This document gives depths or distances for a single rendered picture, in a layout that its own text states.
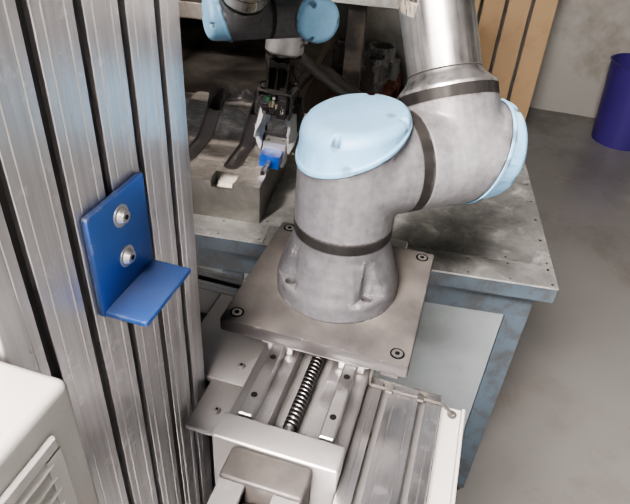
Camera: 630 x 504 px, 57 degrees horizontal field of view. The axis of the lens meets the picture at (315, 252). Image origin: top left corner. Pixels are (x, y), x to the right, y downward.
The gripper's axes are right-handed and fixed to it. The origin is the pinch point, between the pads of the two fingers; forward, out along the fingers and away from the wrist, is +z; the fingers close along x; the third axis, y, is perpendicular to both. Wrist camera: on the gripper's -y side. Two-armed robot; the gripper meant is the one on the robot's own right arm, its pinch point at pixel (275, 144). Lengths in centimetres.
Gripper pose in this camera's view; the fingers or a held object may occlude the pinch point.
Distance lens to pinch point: 127.8
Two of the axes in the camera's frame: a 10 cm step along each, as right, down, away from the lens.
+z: -1.5, 8.2, 5.5
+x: 9.8, 2.1, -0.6
